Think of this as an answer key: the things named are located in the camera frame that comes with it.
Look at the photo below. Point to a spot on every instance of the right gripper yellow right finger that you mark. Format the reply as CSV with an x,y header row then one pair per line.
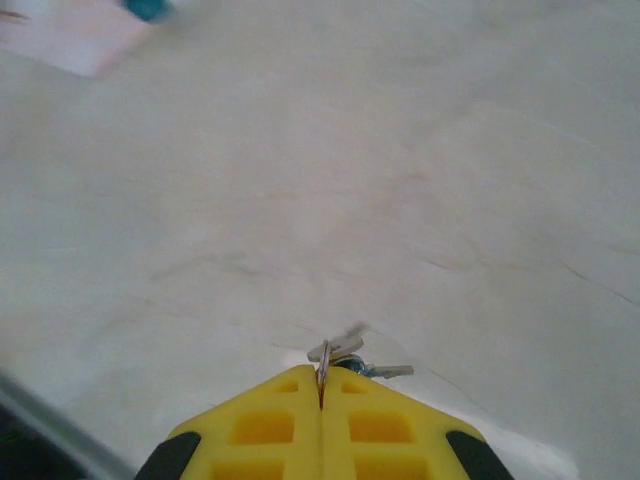
x,y
380,430

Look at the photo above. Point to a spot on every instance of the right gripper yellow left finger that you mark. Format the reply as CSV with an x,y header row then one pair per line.
x,y
260,430

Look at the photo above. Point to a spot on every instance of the silver key with blue head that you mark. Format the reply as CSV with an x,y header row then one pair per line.
x,y
391,371

